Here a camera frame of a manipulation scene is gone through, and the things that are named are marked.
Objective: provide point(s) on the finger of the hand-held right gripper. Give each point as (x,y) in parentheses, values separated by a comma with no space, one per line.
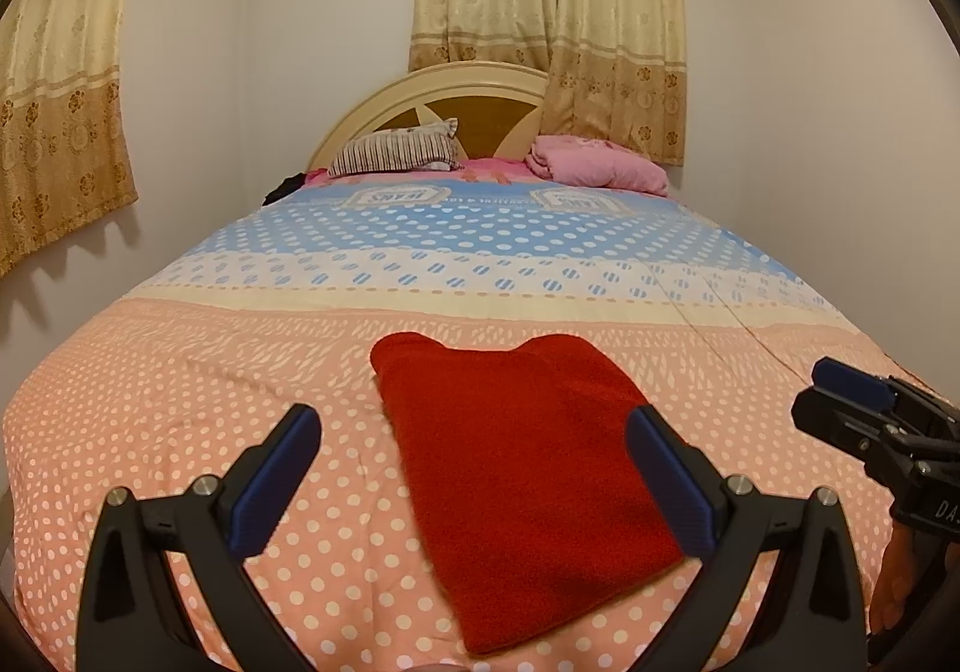
(847,378)
(832,421)

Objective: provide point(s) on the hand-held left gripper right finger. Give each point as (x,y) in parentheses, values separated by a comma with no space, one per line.
(671,484)

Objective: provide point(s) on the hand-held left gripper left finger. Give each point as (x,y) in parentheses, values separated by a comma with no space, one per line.
(274,477)

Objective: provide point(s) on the red knitted sweater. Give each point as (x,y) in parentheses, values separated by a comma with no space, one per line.
(525,477)

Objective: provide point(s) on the person's right hand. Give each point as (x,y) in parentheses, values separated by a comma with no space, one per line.
(892,582)

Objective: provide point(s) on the polka dot bedspread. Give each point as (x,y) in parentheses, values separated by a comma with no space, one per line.
(225,357)

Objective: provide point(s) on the black cloth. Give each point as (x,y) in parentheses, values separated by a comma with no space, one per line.
(283,188)

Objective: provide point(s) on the pink pillow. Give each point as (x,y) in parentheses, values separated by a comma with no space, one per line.
(592,166)

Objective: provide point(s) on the striped pillow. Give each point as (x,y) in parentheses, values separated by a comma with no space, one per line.
(397,151)

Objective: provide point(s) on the pink bed sheet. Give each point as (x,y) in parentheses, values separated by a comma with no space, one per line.
(487,169)

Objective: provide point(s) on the beige side curtain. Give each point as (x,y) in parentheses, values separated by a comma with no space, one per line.
(67,117)

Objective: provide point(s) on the cream wooden headboard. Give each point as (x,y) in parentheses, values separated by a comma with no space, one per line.
(480,109)

